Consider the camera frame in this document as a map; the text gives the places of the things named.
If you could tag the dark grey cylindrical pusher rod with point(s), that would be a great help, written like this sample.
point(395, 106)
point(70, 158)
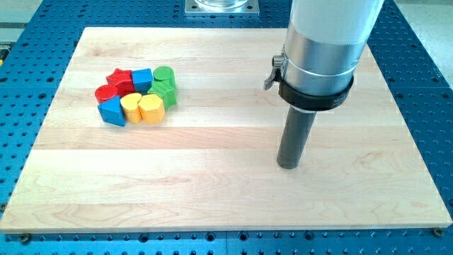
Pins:
point(295, 134)

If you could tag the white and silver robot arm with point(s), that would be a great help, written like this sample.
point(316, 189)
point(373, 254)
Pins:
point(323, 45)

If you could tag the blue triangle block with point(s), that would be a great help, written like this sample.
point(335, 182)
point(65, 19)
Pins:
point(111, 111)

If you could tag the green star block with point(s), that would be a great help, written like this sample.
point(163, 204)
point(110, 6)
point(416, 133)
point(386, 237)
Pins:
point(165, 91)

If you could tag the green cylinder block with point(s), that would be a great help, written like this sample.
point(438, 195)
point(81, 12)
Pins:
point(165, 73)

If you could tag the light wooden board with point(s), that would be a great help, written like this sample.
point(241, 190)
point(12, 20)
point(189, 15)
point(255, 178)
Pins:
point(211, 163)

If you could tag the yellow hexagon block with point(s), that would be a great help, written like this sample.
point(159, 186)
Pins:
point(152, 109)

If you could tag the blue cube block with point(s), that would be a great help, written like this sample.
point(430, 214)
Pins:
point(142, 79)

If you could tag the yellow heart block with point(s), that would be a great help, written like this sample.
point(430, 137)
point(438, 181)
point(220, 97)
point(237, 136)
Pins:
point(130, 106)

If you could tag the red star block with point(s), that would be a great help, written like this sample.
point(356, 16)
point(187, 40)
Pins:
point(122, 80)

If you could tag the red cylinder block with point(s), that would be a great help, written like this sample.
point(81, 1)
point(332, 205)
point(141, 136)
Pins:
point(105, 92)

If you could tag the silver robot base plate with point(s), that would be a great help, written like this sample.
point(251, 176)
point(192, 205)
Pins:
point(216, 7)

